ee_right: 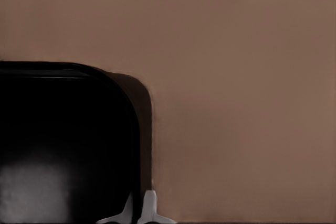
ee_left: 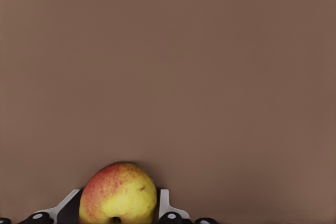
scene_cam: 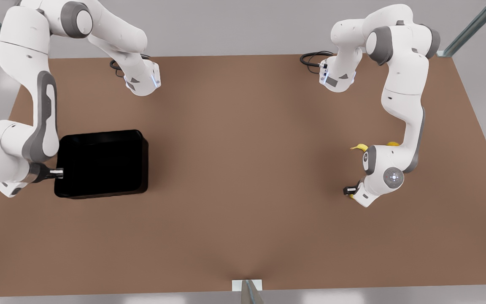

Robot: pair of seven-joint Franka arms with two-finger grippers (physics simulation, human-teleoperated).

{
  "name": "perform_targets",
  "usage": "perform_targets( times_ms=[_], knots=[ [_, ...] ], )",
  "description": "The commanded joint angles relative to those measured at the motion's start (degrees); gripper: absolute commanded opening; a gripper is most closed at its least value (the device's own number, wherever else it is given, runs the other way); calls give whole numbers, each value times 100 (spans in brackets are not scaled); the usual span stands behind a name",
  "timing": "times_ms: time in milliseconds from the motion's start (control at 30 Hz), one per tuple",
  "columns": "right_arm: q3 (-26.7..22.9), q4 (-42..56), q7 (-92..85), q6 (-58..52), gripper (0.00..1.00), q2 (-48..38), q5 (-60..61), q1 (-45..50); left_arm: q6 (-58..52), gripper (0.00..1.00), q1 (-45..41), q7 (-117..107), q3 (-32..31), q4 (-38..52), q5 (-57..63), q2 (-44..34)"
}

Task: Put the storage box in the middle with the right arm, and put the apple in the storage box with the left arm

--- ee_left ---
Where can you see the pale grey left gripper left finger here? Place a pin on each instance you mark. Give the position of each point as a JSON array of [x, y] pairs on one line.
[[59, 209]]

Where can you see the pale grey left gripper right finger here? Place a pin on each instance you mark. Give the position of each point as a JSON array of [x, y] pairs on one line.
[[168, 209]]

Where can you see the red and yellow apple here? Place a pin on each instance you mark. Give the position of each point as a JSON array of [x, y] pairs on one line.
[[119, 195]]

